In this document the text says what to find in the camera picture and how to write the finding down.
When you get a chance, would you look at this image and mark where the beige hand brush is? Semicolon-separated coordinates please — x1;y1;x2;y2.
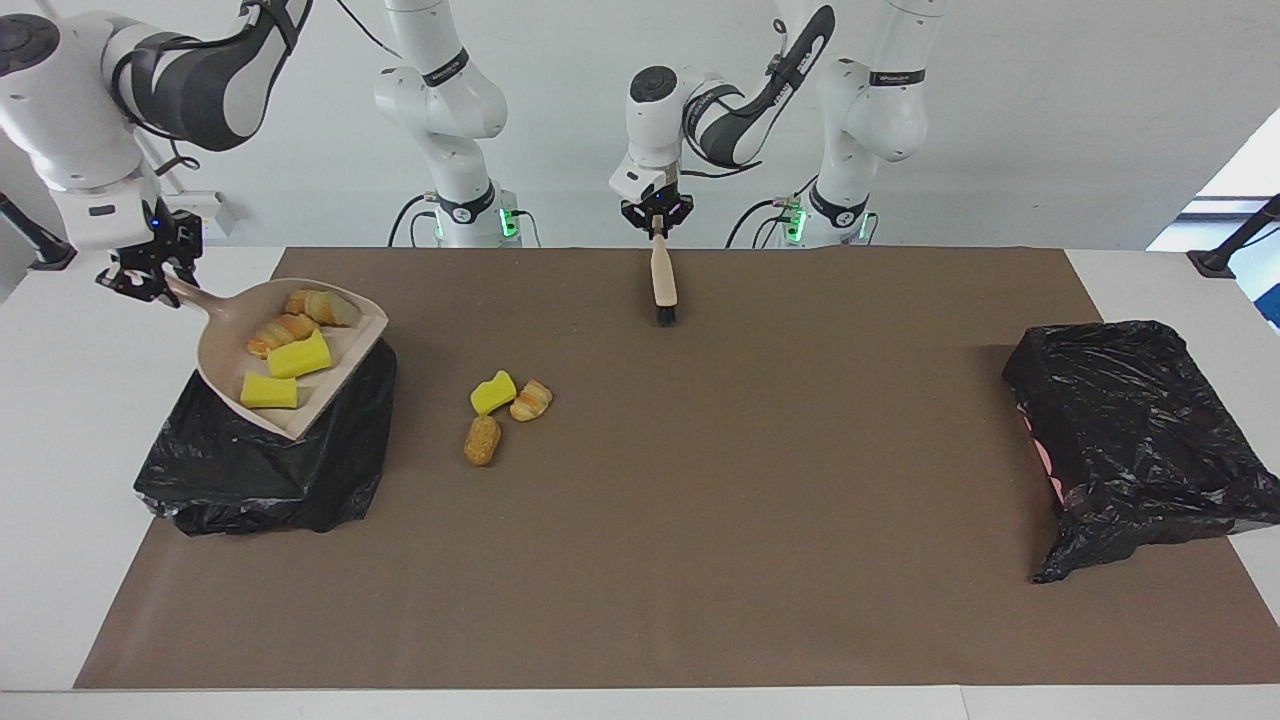
649;228;681;330

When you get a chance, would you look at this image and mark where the beige plastic dustpan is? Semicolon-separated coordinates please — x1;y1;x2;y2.
165;275;391;441

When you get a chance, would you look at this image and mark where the orange striped bread piece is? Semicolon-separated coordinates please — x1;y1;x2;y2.
509;378;554;423
246;313;319;359

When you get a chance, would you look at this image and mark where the notched yellow sponge piece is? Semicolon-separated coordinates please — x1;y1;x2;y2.
266;330;333;380

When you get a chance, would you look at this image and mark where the small yellow sponge piece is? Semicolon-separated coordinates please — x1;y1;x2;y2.
240;371;300;410

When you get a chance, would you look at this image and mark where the pink bin with black bag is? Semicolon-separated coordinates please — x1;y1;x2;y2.
1002;320;1280;585

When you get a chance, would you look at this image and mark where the black clamp stand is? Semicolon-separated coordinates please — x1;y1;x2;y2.
0;190;81;273
1187;193;1280;279

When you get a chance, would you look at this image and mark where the brown table mat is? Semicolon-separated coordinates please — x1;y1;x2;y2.
75;247;1280;691

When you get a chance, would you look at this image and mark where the white wall outlet box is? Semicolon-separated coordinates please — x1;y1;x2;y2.
185;190;239;241

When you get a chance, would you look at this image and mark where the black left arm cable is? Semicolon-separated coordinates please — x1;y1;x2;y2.
685;5;836;181

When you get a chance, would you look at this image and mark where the window with grey frame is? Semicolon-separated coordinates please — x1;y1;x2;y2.
1148;135;1280;331

